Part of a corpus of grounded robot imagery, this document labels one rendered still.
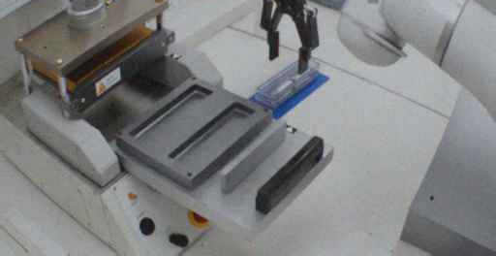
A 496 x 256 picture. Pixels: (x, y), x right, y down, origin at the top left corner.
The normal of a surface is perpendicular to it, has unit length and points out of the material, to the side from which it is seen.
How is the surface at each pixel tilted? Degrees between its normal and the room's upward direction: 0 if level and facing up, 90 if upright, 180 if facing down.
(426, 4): 49
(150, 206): 65
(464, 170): 44
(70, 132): 0
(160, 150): 0
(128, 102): 0
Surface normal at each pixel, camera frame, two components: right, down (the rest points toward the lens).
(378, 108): 0.00, -0.79
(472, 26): -0.28, -0.18
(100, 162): 0.52, -0.36
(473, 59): -0.60, 0.37
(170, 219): 0.73, 0.00
